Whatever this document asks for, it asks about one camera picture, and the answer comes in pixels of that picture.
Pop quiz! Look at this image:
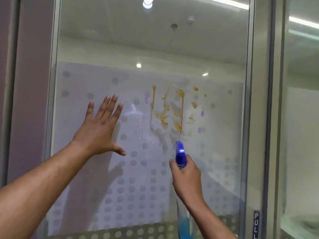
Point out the person's left hand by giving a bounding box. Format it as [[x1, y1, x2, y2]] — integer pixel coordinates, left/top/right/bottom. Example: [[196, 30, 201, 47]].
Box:
[[72, 94, 127, 157]]

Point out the person's right hand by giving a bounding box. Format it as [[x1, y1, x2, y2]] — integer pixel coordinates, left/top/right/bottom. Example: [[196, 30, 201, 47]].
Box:
[[169, 154, 208, 211]]

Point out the blue spray bottle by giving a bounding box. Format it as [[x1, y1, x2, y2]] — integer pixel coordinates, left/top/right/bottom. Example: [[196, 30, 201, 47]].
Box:
[[175, 140, 195, 239]]

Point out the person's left forearm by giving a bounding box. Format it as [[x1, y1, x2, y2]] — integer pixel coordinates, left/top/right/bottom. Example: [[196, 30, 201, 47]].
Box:
[[0, 141, 93, 239]]

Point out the person's right forearm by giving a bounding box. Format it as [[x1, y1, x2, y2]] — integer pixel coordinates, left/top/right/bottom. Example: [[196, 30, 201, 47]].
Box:
[[185, 197, 238, 239]]

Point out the brown stain on glass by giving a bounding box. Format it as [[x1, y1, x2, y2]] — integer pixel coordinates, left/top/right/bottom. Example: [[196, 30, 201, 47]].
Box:
[[149, 84, 208, 136]]

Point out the glass door with dotted film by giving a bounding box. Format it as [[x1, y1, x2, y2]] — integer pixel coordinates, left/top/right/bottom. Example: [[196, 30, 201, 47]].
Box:
[[44, 0, 255, 239]]

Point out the black door label sticker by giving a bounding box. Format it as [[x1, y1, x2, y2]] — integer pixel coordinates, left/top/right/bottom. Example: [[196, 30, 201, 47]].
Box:
[[253, 209, 260, 239]]

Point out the side glass panel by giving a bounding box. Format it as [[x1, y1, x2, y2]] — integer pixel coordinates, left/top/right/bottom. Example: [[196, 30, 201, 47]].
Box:
[[279, 0, 319, 239]]

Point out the long ceiling strip light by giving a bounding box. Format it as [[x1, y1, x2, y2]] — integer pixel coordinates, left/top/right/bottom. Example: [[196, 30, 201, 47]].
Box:
[[289, 16, 319, 30]]

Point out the silver metal door frame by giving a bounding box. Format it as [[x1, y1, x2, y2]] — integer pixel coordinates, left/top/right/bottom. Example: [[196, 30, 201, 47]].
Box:
[[245, 0, 287, 239]]

